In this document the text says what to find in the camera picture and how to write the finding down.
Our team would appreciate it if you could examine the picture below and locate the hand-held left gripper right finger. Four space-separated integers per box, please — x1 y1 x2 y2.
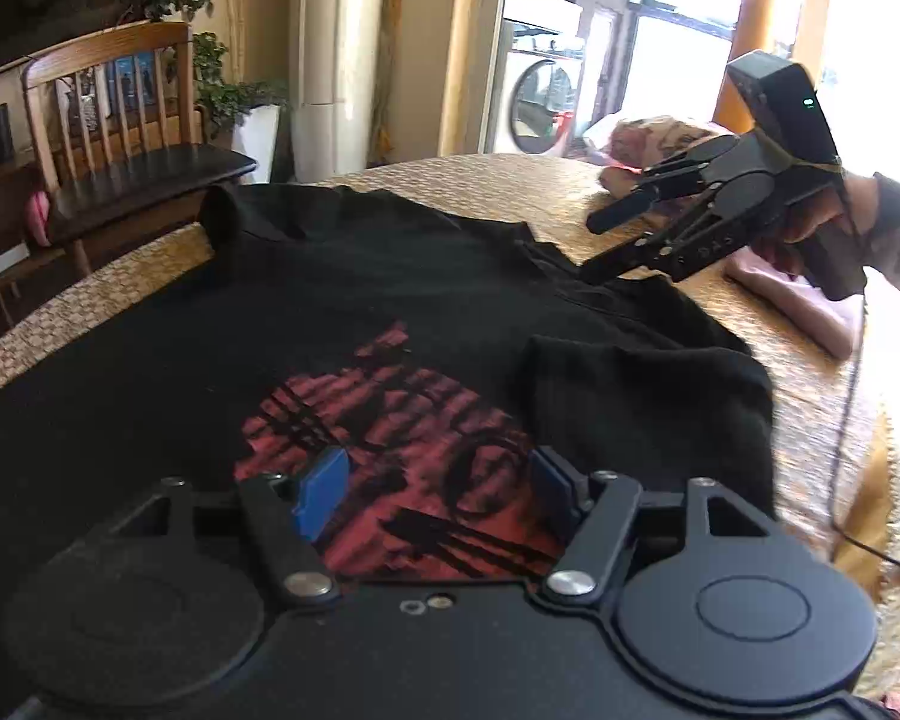
529 446 781 610

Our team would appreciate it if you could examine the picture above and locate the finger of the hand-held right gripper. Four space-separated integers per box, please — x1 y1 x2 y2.
577 214 710 286
586 136 743 235

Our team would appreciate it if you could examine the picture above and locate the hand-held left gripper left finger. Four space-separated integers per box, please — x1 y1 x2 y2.
116 446 351 610

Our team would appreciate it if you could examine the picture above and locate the black T-shirt red print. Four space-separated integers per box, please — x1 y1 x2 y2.
0 184 777 586

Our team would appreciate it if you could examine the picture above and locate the person's right hand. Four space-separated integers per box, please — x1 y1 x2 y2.
750 172 878 271

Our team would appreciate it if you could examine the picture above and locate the orange curved stand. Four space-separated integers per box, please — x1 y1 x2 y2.
696 0 785 132

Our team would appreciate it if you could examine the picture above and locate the washing machine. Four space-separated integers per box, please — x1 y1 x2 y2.
491 0 586 158

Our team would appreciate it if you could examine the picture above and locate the pink folded garment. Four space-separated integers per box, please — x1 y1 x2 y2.
722 247 867 361

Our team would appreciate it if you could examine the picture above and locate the sliding glass door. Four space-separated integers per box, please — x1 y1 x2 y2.
439 0 826 166

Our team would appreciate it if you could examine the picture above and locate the white floor air conditioner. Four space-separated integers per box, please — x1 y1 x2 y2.
289 0 387 182

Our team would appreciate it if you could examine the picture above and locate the wooden chair black seat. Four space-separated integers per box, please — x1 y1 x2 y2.
21 21 260 282

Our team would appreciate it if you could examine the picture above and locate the pink case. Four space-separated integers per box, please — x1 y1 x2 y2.
28 190 53 248

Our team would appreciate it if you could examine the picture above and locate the blue framed picture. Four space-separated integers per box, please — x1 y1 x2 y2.
109 52 158 106

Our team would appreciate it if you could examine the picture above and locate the black cable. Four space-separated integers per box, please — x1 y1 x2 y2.
829 292 900 578

